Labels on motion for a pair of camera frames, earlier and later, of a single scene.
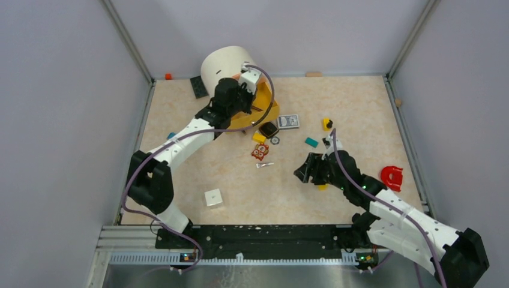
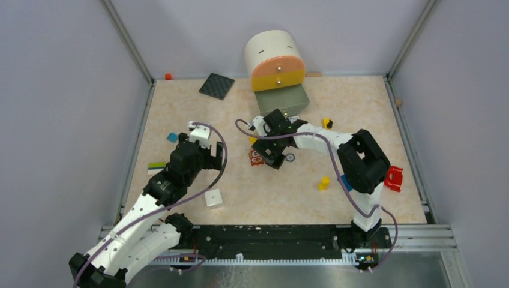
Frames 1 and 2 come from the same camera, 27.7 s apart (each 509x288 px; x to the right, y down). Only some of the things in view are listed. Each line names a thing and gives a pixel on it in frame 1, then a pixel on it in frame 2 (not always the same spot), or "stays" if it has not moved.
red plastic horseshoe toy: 391,176 stays
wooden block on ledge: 314,74 stays
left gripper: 249,95 -> 212,161
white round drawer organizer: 227,62 -> 276,68
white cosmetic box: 213,197 stays
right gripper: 311,167 -> 261,146
